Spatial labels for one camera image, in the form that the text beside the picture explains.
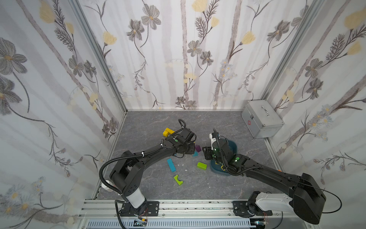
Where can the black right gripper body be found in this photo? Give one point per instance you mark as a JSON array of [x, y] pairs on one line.
[[208, 151]]

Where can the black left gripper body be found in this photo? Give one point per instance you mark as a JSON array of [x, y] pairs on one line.
[[186, 146]]

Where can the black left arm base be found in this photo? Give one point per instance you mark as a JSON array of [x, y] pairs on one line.
[[148, 208]]

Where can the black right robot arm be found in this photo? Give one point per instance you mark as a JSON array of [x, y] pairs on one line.
[[307, 199]]

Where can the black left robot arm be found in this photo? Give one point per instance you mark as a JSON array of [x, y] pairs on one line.
[[128, 171]]

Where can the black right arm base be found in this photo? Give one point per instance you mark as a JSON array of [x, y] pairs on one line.
[[249, 208]]

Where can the purple triangular block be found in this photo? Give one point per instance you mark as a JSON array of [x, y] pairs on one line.
[[198, 148]]

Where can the teal plastic bin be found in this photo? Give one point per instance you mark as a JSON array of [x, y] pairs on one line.
[[216, 168]]

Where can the green rectangular block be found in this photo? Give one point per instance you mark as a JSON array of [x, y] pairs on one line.
[[202, 166]]

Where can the large teal flat block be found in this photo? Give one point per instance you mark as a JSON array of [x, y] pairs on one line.
[[171, 165]]

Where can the long yellow block far left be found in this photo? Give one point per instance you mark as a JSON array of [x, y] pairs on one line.
[[169, 131]]

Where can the yellow chunky block far left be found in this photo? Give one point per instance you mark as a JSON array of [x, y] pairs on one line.
[[166, 134]]

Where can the green arch block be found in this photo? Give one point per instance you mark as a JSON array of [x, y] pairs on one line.
[[176, 178]]

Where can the silver aluminium first aid case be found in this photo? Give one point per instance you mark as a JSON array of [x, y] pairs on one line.
[[261, 119]]

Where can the white bottle left side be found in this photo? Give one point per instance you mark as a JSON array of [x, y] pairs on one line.
[[107, 188]]

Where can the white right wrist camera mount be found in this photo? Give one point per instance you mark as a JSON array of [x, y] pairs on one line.
[[212, 138]]

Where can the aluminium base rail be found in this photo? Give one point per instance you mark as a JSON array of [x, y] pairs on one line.
[[101, 214]]

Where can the white cable tray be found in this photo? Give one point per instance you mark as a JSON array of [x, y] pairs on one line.
[[188, 224]]

